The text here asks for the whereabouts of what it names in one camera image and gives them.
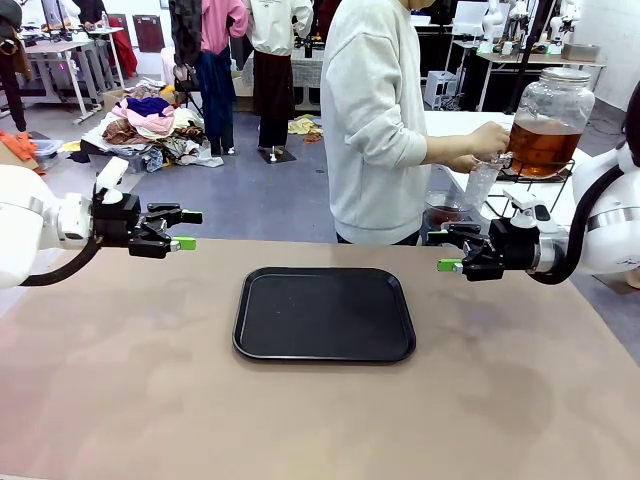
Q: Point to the mannequin with white sweatshirt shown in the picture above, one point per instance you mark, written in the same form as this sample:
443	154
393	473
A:
275	75

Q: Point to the yellow cloth heap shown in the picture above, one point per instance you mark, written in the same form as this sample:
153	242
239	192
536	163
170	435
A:
306	127

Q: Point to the person's right hand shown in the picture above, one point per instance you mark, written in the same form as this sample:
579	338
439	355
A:
492	140

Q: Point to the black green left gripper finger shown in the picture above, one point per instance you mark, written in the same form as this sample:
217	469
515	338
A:
167	214
150	245

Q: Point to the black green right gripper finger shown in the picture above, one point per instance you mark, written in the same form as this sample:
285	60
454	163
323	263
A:
480	265
465	231

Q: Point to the glass drink dispenser jar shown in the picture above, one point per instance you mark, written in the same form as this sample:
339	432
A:
550	125

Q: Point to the wooden top work table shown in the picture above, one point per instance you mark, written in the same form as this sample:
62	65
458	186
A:
540	59

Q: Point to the person's right forearm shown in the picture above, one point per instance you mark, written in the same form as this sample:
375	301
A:
450	147

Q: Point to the mannequin with pink top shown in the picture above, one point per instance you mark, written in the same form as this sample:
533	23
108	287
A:
220	65

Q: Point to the white slotted box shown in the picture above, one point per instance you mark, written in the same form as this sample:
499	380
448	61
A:
441	89

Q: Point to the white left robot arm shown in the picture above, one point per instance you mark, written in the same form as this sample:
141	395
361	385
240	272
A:
30	220

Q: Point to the person in grey sweatshirt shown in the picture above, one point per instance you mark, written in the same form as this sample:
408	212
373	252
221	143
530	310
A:
370	125

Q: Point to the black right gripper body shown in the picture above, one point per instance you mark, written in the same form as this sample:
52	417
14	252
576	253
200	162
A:
517	250

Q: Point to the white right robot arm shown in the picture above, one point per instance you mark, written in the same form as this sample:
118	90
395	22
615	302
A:
612	230

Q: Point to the dark brown board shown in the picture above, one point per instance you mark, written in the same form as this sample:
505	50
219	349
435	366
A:
148	34

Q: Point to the clear cup with brown drink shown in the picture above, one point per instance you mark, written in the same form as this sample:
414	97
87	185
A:
442	212

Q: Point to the white side table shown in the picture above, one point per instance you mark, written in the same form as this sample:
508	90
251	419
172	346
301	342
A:
450	122

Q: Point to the dark hanging jacket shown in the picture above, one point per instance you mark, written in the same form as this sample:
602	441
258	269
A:
185	30

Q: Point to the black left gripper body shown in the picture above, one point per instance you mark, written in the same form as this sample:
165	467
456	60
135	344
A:
115	220

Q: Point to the orange cloth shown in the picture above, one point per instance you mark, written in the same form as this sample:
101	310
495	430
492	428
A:
17	145

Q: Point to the bystander in dark clothes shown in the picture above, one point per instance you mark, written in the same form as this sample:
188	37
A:
10	75

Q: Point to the red hanging cloth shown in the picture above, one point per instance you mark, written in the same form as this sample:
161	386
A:
124	47

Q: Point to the grey metal desk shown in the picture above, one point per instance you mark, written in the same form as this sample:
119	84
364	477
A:
65	55

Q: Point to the black plastic tray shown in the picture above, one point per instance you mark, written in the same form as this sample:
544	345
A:
325	315

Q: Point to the clear storage box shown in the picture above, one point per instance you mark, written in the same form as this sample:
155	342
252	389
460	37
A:
47	150

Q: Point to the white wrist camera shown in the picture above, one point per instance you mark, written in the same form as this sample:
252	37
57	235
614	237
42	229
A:
527	207
112	175

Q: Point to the black vertical pole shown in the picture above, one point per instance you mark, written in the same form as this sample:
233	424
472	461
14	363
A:
525	55

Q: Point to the grey metal box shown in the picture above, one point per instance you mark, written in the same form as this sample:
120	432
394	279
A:
581	52

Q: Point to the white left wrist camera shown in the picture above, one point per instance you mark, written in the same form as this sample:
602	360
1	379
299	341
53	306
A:
112	175

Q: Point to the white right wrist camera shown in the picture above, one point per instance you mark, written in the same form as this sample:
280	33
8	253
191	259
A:
527	207

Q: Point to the pile of colourful clothes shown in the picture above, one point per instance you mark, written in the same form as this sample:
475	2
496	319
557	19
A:
155	125

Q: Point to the clear cup with ice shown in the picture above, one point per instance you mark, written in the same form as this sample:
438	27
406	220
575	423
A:
481	185

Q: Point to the person's left hand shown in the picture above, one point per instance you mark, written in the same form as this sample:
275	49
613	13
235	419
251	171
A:
465	164

